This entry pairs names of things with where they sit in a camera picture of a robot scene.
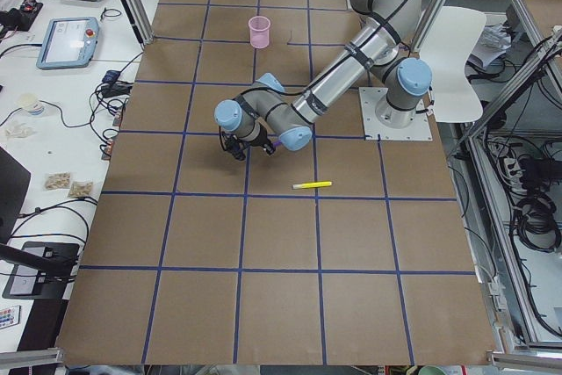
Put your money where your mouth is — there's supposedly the yellow pen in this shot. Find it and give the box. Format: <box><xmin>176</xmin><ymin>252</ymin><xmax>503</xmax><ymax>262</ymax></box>
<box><xmin>292</xmin><ymin>181</ymin><xmax>333</xmax><ymax>190</ymax></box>

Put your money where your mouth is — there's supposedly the white chair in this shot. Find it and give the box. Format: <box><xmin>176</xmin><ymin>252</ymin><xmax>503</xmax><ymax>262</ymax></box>
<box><xmin>419</xmin><ymin>6</ymin><xmax>486</xmax><ymax>123</ymax></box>

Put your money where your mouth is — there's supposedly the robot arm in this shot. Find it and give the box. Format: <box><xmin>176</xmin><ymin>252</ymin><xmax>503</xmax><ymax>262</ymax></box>
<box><xmin>214</xmin><ymin>0</ymin><xmax>432</xmax><ymax>161</ymax></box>

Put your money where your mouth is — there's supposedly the pink mesh cup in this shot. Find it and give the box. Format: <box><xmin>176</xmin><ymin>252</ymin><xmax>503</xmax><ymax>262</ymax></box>
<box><xmin>248</xmin><ymin>16</ymin><xmax>271</xmax><ymax>49</ymax></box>

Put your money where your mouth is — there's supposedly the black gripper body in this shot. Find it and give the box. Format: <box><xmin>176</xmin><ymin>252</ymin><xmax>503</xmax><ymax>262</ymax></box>
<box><xmin>224</xmin><ymin>122</ymin><xmax>269</xmax><ymax>150</ymax></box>

